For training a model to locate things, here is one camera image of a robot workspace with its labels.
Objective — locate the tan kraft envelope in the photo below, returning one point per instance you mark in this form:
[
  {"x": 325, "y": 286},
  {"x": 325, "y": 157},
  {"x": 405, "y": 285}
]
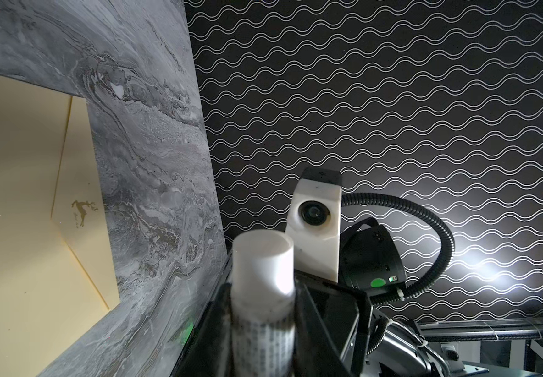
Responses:
[{"x": 57, "y": 275}]

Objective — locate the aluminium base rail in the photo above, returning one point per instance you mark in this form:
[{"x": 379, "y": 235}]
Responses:
[{"x": 484, "y": 330}]

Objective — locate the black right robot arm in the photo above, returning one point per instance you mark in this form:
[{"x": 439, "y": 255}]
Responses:
[{"x": 404, "y": 352}]

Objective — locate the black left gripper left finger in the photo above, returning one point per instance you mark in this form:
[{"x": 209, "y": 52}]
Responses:
[{"x": 208, "y": 351}]

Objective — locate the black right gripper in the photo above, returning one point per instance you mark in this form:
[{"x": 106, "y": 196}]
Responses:
[{"x": 369, "y": 266}]

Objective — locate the small glue stick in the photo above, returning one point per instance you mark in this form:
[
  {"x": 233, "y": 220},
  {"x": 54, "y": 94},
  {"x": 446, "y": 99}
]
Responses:
[{"x": 262, "y": 297}]

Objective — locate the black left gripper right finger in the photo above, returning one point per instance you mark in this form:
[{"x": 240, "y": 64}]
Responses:
[{"x": 315, "y": 353}]

